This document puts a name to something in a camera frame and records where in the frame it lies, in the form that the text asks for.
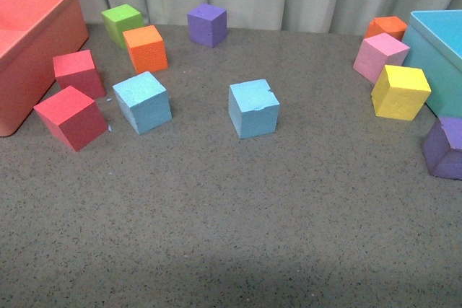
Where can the yellow foam cube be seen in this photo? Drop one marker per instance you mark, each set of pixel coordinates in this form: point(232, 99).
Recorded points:
point(400, 92)

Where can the orange foam cube right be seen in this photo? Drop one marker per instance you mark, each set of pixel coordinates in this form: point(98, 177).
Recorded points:
point(392, 25)

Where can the purple foam cube right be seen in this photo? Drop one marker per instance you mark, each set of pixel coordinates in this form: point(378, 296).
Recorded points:
point(442, 148)

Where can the orange foam cube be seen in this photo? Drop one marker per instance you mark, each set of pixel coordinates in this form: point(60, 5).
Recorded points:
point(146, 49)
point(392, 25)

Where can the red plastic bin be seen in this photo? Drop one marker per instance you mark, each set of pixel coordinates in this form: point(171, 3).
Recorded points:
point(32, 33)

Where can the light blue cube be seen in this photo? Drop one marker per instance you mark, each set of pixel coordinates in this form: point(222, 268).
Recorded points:
point(144, 102)
point(253, 108)

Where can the pink foam cube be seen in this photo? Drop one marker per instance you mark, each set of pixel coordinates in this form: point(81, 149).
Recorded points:
point(377, 51)

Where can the green foam cube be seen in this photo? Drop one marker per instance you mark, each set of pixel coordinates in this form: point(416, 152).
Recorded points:
point(120, 19)

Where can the red foam cube rear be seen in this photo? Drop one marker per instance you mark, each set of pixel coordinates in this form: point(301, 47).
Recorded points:
point(79, 70)

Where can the red foam cube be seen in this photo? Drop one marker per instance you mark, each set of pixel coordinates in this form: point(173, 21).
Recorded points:
point(72, 117)
point(79, 70)

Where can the purple foam cube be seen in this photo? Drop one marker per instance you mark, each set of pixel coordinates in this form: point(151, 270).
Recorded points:
point(207, 25)
point(442, 148)

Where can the purple foam cube back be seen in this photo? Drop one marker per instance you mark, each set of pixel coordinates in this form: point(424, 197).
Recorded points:
point(207, 25)

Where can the orange foam cube left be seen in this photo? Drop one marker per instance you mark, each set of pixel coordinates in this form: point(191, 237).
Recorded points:
point(146, 49)

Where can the red foam cube front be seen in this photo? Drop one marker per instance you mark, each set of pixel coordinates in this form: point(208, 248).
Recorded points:
point(72, 117)

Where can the teal plastic bin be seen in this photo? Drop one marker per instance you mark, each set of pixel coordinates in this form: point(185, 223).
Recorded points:
point(434, 38)

